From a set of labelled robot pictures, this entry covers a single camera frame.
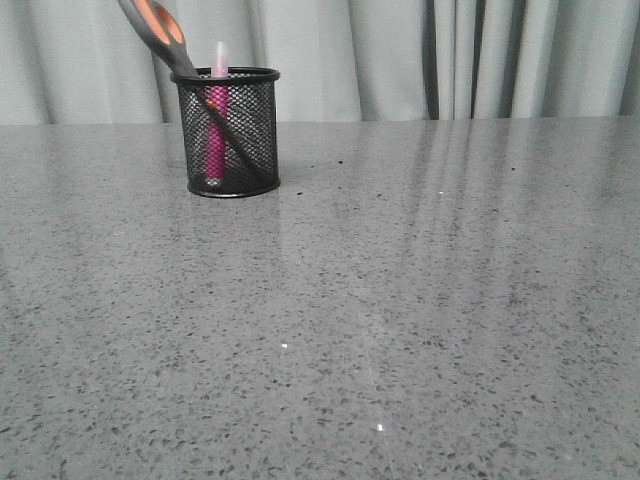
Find pink pen with clear cap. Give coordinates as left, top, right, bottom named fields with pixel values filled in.
left=205, top=41, right=229, bottom=188

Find grey orange scissors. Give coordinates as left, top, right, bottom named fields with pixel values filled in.
left=119, top=0, right=263, bottom=181

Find black mesh pen bin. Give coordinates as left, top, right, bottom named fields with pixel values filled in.
left=171, top=67, right=280, bottom=198

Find grey curtain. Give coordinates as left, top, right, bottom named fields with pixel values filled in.
left=1, top=1, right=639, bottom=125

